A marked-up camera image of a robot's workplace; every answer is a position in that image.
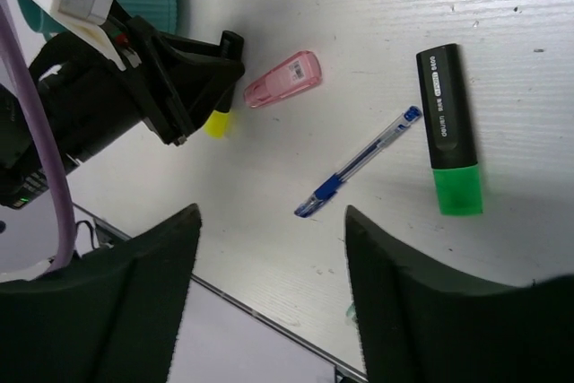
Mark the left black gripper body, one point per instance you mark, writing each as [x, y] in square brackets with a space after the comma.
[90, 102]

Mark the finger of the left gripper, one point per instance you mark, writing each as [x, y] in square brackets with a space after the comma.
[189, 78]

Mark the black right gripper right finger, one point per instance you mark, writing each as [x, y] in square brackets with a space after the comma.
[423, 321]

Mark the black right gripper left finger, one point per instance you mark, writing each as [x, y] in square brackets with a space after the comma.
[111, 316]

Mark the yellow black highlighter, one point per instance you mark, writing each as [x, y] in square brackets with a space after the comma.
[217, 123]

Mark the pink correction tape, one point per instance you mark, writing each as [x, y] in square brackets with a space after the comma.
[296, 74]

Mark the green black highlighter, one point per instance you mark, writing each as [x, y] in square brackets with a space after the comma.
[449, 131]

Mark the blue grip gel pen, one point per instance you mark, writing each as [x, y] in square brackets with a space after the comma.
[329, 188]

